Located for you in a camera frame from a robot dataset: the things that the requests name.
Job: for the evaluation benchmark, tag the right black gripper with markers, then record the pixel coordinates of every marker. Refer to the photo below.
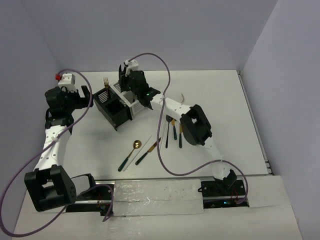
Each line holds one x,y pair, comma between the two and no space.
122,80

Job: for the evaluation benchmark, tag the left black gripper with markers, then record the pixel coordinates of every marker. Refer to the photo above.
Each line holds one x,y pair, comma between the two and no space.
83,102

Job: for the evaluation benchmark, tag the gold knife green handle short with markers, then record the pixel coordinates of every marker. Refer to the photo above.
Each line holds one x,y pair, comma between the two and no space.
180,136

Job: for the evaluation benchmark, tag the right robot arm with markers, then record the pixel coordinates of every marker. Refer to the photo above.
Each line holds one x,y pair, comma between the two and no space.
194,123

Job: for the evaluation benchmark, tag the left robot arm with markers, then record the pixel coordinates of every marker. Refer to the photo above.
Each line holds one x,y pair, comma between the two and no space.
49,185

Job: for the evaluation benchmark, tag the black utensil caddy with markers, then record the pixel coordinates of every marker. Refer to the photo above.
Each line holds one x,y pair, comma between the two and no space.
112,107

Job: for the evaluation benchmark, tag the white utensil caddy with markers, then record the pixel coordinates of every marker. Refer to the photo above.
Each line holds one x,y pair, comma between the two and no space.
128,99

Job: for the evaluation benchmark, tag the black spoon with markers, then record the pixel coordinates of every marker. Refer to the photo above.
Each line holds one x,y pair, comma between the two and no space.
169,120

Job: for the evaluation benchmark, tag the white chopstick long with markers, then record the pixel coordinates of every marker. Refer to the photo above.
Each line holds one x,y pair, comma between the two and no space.
134,157

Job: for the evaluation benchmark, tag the silver tape sheet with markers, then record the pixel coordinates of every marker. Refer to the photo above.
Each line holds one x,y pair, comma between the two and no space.
157,198

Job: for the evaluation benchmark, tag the gold spoon green handle left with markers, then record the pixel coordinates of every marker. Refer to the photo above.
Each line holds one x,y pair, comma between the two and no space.
136,145

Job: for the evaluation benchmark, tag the gold knife dark handle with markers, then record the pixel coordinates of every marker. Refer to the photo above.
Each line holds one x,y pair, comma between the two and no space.
146,153

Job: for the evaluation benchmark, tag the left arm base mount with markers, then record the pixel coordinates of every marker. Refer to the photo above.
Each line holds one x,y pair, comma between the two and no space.
97,200

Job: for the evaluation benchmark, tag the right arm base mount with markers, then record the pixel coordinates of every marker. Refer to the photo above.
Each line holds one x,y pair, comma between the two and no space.
215,195

